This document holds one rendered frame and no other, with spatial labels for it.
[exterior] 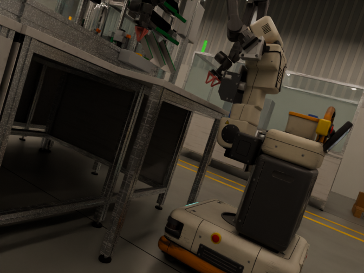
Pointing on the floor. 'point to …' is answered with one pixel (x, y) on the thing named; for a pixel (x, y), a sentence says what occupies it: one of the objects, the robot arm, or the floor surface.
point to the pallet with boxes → (358, 207)
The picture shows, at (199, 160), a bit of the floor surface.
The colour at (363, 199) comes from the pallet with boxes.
